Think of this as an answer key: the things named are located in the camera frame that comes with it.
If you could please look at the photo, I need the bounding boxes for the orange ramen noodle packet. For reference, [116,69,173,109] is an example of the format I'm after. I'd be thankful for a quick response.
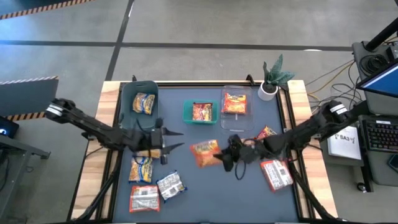
[221,92,248,115]
[189,139,223,169]
[129,185,161,213]

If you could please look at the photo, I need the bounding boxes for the potted snake plant white pot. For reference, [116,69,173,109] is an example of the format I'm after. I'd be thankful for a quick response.
[257,53,296,102]

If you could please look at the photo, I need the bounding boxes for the grey equipment cart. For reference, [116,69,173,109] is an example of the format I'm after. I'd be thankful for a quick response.
[320,40,398,187]

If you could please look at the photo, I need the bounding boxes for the white paper sign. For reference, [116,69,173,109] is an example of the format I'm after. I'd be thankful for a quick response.
[326,126,363,161]

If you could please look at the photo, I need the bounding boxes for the dark grey floor mat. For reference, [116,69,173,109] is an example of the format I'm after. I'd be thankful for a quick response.
[0,76,60,121]

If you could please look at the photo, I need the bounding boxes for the light wooden table board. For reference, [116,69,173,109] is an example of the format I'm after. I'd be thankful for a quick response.
[70,81,123,220]
[279,80,339,218]

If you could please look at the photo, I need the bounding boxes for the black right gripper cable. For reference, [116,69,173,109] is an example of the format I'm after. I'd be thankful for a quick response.
[234,161,248,181]

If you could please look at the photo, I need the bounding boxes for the small teal plastic bin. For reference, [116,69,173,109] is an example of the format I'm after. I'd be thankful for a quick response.
[182,98,220,126]

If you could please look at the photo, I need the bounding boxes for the black device blue light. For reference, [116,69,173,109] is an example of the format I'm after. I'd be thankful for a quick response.
[0,115,20,139]

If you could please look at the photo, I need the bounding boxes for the red ramen noodle packet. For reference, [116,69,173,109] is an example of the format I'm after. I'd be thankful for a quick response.
[244,125,278,146]
[259,158,294,193]
[192,101,214,122]

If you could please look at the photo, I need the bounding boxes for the monitor with blue screen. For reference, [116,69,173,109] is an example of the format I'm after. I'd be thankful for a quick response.
[356,58,398,99]

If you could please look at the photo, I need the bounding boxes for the black floor cable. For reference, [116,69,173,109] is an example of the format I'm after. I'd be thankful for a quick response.
[310,60,365,113]

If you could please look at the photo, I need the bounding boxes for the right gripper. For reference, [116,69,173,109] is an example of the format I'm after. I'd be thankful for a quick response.
[213,134,269,172]

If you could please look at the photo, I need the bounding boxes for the clear plastic bin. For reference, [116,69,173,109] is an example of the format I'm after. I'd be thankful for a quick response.
[220,85,254,132]

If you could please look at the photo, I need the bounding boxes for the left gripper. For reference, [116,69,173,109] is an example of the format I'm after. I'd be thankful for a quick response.
[146,117,185,166]

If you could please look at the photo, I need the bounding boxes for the black pole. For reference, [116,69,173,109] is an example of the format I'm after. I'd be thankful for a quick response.
[365,17,398,52]

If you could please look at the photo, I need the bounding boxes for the coiled black cable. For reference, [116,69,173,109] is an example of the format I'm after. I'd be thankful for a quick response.
[360,54,389,74]

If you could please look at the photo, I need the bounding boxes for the black table frame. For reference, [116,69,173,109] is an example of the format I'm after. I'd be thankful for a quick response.
[67,79,346,224]

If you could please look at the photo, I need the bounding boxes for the black keyboard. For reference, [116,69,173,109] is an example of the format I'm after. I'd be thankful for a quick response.
[362,119,398,154]

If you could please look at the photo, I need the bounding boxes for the yellow floor cable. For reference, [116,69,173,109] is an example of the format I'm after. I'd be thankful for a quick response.
[306,60,356,96]

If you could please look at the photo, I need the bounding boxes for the dark grey-green handled bin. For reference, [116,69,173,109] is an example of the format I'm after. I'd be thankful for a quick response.
[120,80,159,132]

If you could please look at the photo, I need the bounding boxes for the grey metal desk frame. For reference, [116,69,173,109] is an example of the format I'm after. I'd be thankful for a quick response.
[0,135,52,218]

